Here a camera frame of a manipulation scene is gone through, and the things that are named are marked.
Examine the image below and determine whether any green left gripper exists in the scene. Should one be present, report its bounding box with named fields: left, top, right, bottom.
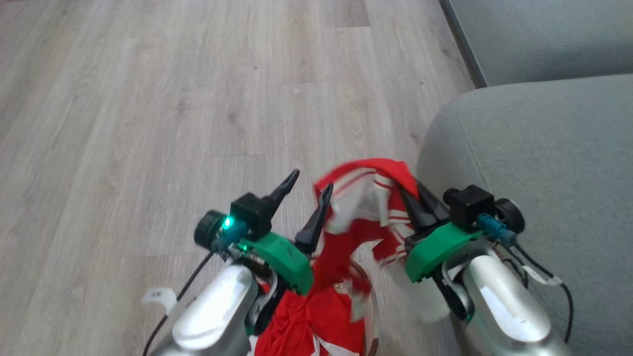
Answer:
left=237, top=169, right=334, bottom=296

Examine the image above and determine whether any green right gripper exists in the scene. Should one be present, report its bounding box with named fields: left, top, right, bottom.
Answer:
left=399, top=181, right=483, bottom=284

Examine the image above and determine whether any red and white garment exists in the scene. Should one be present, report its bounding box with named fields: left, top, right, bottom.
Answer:
left=254, top=158, right=422, bottom=356

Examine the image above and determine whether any laundry basket with brown rim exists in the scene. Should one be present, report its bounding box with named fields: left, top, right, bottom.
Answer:
left=346, top=261, right=382, bottom=356

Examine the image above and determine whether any grey fabric sofa cushion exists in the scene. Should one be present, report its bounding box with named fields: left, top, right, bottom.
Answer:
left=415, top=74, right=633, bottom=356

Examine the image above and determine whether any grey sofa section dark edge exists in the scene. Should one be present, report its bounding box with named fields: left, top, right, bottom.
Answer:
left=439, top=0, right=633, bottom=89

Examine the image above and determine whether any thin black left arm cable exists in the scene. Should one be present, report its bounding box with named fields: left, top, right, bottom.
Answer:
left=142, top=247, right=218, bottom=356

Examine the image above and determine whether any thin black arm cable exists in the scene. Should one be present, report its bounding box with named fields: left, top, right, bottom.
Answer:
left=142, top=247, right=218, bottom=356
left=512, top=242, right=574, bottom=344

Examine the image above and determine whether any white tag on right cable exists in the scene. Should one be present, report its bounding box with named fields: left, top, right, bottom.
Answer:
left=522, top=266, right=563, bottom=286

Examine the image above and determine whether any white tag on cable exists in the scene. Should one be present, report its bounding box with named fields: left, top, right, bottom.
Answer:
left=142, top=288, right=178, bottom=315
left=522, top=266, right=563, bottom=286

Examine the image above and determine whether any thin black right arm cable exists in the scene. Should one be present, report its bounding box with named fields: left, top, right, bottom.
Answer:
left=512, top=242, right=574, bottom=344

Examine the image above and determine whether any white tag on left cable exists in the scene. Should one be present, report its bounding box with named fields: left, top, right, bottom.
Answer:
left=142, top=288, right=178, bottom=315

